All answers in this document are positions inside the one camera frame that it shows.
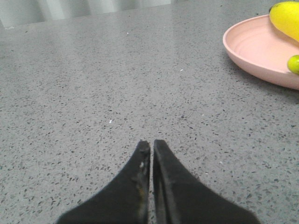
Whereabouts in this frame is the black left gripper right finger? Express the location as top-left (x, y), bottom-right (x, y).
top-left (153, 140), bottom-right (259, 224)

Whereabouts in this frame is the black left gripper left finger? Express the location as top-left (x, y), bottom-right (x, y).
top-left (57, 141), bottom-right (150, 224)

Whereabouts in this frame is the yellow banana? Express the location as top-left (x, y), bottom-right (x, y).
top-left (268, 1), bottom-right (299, 75)

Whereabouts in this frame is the pink plate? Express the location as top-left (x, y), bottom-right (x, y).
top-left (223, 15), bottom-right (299, 90)

